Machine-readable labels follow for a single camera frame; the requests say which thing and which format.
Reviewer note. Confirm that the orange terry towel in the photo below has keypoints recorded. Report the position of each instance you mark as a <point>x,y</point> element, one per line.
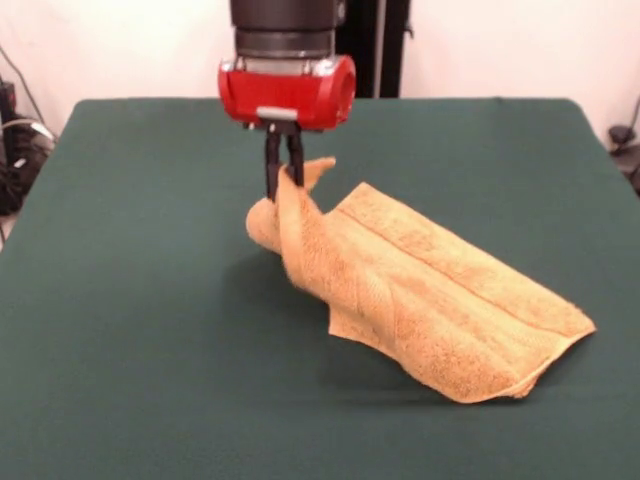
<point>440,310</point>

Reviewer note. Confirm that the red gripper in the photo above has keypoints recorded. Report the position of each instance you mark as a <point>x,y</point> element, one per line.
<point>280,95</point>

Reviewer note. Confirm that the black power strip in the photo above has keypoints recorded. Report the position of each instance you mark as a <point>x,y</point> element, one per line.
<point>7,95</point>

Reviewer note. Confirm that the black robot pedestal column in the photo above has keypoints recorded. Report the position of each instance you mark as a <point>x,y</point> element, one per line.
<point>365,50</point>

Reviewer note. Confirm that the dark green table cloth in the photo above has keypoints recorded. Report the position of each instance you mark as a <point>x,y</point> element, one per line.
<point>125,325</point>

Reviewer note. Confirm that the black round-headed device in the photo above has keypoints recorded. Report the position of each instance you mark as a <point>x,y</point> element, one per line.
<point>627,150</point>

